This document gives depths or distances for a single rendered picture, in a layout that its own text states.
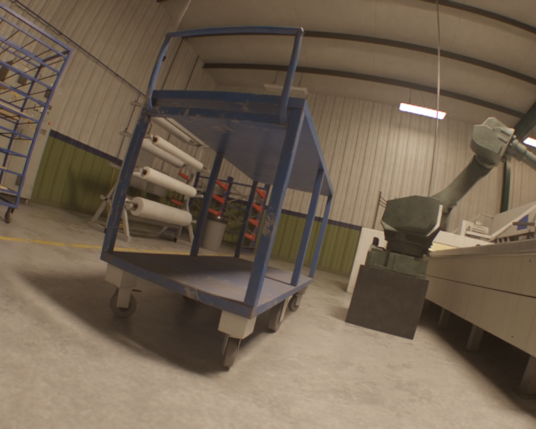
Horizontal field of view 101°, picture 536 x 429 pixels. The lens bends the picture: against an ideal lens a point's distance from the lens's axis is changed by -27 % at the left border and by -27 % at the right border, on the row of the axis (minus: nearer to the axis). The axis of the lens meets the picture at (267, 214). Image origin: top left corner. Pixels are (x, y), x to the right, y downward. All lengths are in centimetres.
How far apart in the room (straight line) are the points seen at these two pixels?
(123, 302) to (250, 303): 65
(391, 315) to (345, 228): 631
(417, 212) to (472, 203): 702
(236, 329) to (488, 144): 250
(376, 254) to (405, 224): 34
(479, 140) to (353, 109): 718
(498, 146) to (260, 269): 239
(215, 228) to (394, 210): 425
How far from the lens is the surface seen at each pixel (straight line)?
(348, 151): 920
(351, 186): 890
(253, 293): 101
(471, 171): 315
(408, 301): 255
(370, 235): 476
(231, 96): 120
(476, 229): 569
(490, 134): 294
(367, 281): 255
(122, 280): 137
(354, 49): 816
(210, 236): 621
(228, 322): 110
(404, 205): 264
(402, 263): 257
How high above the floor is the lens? 53
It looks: 4 degrees up
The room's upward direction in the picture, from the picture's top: 14 degrees clockwise
